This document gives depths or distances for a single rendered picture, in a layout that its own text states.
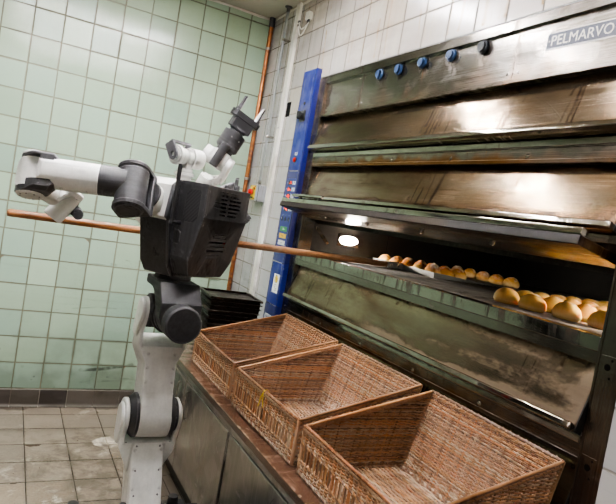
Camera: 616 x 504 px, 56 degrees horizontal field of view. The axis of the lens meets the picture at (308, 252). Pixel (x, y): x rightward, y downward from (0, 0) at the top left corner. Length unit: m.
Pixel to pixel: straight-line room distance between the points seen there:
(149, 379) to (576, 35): 1.67
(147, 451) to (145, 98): 2.29
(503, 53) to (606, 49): 0.40
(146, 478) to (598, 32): 1.91
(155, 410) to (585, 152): 1.51
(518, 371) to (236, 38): 2.84
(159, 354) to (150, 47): 2.26
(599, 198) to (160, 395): 1.44
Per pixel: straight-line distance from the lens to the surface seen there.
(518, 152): 1.95
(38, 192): 1.82
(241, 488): 2.17
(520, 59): 2.09
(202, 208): 1.76
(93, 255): 3.71
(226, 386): 2.46
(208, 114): 3.84
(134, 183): 1.75
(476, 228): 1.79
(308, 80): 3.29
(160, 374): 2.01
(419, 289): 2.19
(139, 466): 2.08
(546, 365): 1.80
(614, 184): 1.73
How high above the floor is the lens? 1.34
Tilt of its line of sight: 3 degrees down
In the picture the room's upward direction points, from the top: 10 degrees clockwise
